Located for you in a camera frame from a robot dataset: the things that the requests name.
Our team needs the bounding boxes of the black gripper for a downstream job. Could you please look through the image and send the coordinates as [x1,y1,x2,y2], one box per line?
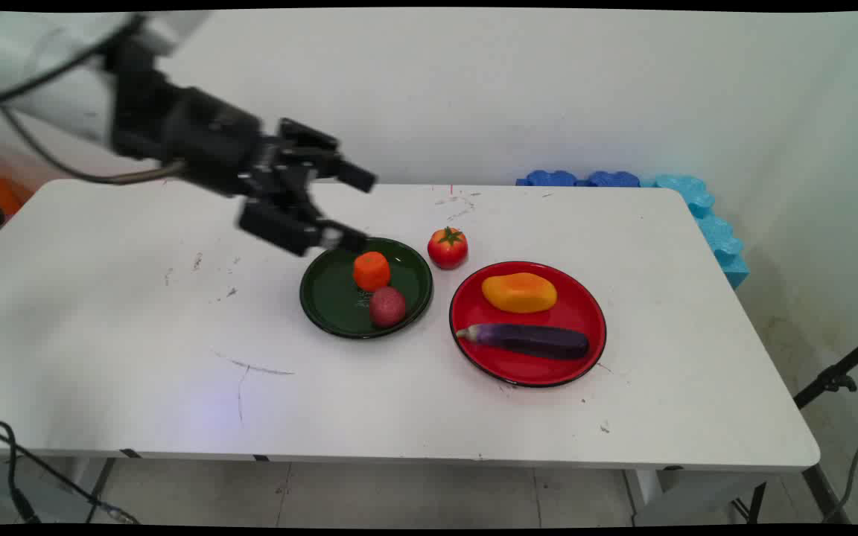
[107,37,378,258]

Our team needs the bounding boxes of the purple toy eggplant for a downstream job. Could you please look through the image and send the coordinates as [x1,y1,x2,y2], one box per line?
[457,323,591,361]

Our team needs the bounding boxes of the orange carrot piece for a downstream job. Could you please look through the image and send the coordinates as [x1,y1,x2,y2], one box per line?
[353,252,392,293]

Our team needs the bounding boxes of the dark green plate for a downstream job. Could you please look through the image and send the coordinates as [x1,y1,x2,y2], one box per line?
[299,237,434,340]

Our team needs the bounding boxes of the reddish purple potato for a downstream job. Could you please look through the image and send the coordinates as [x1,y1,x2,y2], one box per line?
[369,286,407,329]

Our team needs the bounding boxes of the red toy tomato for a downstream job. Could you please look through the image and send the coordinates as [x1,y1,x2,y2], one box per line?
[428,226,469,270]

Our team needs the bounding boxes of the orange yellow toy mango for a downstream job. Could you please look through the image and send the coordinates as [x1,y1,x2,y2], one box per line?
[482,272,559,314]

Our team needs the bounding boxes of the dark blue foam piece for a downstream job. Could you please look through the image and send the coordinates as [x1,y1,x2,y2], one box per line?
[584,170,641,188]
[516,170,579,188]

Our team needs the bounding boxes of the red plate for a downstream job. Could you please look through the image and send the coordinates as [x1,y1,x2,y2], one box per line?
[449,261,608,389]

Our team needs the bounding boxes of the black metal table leg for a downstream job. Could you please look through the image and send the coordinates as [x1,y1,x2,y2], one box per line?
[85,457,118,524]
[733,465,853,525]

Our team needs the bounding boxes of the light blue foam strip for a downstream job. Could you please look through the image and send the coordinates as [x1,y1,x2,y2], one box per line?
[651,174,751,290]

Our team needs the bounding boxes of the black tripod stand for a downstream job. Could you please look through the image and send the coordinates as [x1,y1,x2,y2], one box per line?
[793,328,858,410]

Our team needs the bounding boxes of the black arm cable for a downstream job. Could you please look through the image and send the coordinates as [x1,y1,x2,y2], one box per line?
[0,15,188,186]

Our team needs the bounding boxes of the black floor cable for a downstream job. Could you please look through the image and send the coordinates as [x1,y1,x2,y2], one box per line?
[0,417,141,525]

